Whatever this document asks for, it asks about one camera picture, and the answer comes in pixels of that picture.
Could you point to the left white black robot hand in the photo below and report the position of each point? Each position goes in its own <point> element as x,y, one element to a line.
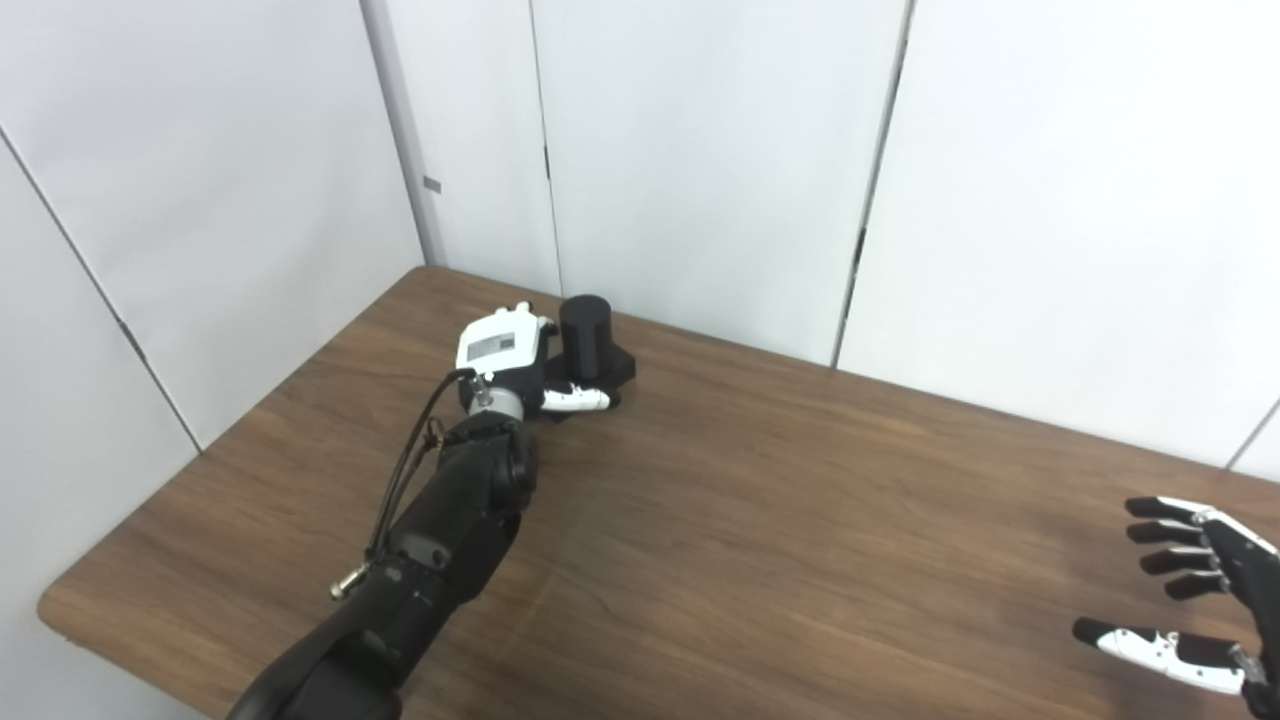
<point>500,342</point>

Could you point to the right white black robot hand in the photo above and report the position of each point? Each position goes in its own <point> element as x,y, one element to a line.
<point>1240,560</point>

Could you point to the gray wall corner post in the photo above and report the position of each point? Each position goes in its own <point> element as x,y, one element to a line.
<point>400,100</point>

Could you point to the black peg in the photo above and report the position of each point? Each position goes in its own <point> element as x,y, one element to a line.
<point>586,335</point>

